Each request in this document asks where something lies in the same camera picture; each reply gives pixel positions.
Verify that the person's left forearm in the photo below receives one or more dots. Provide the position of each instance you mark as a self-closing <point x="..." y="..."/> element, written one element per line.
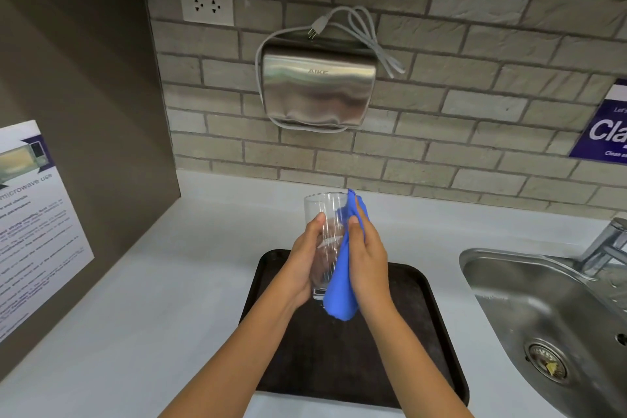
<point x="235" y="359"/>

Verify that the stainless steel hand dryer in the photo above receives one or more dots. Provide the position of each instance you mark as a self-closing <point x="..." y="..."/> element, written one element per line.
<point x="317" y="84"/>

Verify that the blue cleaning cloth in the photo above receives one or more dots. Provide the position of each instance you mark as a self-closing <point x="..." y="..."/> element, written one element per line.
<point x="341" y="280"/>

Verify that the black serving tray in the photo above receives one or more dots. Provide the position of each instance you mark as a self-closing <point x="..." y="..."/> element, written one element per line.
<point x="343" y="354"/>

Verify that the white wall socket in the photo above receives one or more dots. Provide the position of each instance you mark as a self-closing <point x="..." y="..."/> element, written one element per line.
<point x="206" y="6"/>

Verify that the person's right thumb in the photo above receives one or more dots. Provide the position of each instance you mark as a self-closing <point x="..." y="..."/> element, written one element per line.
<point x="349" y="236"/>

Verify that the white instruction notice sheet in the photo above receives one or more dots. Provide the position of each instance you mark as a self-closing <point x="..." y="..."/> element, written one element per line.
<point x="34" y="226"/>

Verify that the clear drinking glass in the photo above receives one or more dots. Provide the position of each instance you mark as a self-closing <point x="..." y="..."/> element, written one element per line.
<point x="323" y="236"/>

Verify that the person's left hand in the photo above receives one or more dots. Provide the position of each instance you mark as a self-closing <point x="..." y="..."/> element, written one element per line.
<point x="300" y="269"/>

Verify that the person's right hand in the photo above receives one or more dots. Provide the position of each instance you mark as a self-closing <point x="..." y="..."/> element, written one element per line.
<point x="367" y="266"/>

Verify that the stainless steel sink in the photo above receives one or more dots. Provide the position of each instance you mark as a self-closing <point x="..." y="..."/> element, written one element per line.
<point x="553" y="324"/>

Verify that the person's right forearm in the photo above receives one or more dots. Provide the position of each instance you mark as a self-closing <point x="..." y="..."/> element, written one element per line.
<point x="416" y="364"/>

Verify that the chrome faucet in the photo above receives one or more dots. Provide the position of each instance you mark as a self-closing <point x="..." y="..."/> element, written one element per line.
<point x="605" y="244"/>

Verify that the sink drain strainer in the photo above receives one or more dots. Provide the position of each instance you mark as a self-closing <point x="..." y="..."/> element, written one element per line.
<point x="548" y="364"/>

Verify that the person's left thumb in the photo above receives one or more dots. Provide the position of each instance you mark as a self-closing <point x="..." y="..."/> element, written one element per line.
<point x="313" y="231"/>

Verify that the purple wall sign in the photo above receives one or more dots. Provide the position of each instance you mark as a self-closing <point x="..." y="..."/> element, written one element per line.
<point x="605" y="126"/>

